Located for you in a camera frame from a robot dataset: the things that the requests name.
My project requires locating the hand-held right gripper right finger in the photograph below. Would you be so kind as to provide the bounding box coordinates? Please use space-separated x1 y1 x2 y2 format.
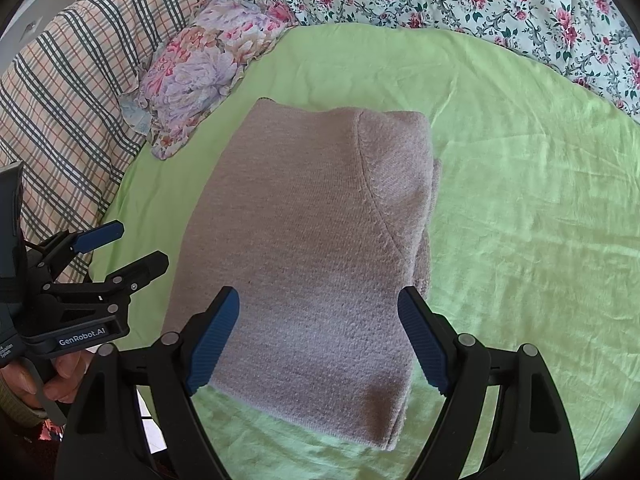
397 286 581 480

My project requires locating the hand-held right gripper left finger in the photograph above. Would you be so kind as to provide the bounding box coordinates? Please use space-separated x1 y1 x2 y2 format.
56 286 241 480

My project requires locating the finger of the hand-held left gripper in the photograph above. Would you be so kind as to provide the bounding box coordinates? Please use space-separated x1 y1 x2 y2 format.
36 220 126 282
42 251 171 312

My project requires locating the pink knit sweater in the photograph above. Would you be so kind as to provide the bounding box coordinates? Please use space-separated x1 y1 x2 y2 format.
160 97 443 453

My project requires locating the person's left hand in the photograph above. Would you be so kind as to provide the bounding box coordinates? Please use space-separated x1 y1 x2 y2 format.
0 347 97 411

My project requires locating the plaid pillow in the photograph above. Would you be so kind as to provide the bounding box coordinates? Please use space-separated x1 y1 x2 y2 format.
0 0 236 281

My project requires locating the light green bed sheet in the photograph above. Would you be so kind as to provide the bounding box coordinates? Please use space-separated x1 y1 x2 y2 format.
92 22 640 480

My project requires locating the floral ruffled pillow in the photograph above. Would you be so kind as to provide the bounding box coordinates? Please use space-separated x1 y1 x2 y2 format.
120 0 297 162

